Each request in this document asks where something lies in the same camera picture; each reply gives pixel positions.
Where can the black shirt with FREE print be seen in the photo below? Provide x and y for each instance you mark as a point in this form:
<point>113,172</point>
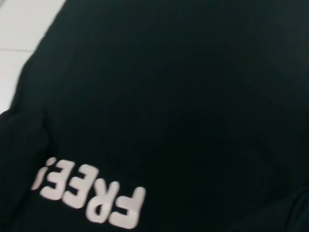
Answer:
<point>169,96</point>

